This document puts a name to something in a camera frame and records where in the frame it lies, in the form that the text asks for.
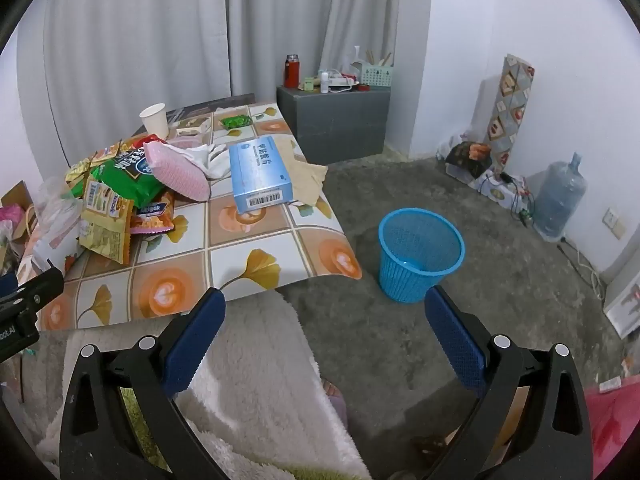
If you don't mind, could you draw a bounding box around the large clear water jug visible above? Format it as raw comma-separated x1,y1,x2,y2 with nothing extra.
532,152,587,236

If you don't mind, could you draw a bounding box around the crumpled white tissue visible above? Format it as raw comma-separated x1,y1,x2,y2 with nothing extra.
172,140,231,179

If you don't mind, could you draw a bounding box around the yellow snack bag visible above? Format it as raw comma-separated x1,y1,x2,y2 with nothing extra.
80,178,136,267

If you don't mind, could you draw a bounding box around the gold snack packet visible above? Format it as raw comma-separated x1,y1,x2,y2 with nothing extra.
65,150,108,196

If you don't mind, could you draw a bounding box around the green snack bag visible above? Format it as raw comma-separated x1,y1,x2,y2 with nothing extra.
90,146,167,209

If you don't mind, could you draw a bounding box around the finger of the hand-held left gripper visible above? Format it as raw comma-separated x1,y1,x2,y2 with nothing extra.
0,266,66,317

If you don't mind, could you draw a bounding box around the brown paper napkin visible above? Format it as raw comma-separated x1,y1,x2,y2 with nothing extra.
277,135,328,207

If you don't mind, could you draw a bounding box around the white paper cup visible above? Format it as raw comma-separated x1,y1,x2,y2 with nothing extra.
139,103,170,140

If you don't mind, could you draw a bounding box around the pink dotted packet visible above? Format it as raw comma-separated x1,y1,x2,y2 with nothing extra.
144,141,211,202

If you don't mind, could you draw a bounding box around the white fleece blanket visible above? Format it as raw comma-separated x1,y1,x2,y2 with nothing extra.
0,292,373,480

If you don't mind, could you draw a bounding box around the white cable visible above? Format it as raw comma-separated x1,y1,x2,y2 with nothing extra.
557,237,606,301

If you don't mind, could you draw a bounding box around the dark orange snack bag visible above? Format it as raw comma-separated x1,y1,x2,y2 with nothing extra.
445,141,493,179

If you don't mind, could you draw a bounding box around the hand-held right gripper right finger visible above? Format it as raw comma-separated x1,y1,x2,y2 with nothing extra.
417,285,593,480

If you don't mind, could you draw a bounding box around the clear plastic wrapper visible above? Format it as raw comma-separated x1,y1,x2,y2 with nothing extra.
32,180,86,261

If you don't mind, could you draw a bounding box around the dark printed poster board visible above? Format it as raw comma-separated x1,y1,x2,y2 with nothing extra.
165,92,258,123

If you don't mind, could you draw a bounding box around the brown cardboard box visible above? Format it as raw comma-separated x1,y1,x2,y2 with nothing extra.
0,180,37,261

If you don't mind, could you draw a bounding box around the grey cabinet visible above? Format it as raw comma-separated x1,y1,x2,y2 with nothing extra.
276,85,392,165

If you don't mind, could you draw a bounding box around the pink orange snack packet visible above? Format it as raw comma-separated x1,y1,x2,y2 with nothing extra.
129,192,176,236

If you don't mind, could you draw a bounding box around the small gold box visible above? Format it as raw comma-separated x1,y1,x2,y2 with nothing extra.
177,116,213,136

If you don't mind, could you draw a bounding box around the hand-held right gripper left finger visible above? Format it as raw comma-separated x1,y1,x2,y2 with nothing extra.
59,287,228,480

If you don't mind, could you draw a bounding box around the white printed box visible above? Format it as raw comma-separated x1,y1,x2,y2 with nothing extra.
470,167,531,207

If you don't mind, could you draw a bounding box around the blue white cardboard box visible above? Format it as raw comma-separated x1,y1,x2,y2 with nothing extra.
228,136,294,214

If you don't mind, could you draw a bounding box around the blue plastic wastebasket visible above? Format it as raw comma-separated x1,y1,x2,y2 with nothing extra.
378,207,466,304

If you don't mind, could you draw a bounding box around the wall outlet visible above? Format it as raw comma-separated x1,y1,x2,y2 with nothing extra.
602,207,626,240

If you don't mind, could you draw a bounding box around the pink cloth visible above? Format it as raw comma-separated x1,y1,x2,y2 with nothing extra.
585,385,640,480

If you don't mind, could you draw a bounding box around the teal plastic basket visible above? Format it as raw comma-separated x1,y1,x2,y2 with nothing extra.
361,57,394,87

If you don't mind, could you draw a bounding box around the grey curtain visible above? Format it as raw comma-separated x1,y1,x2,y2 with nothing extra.
17,0,433,161

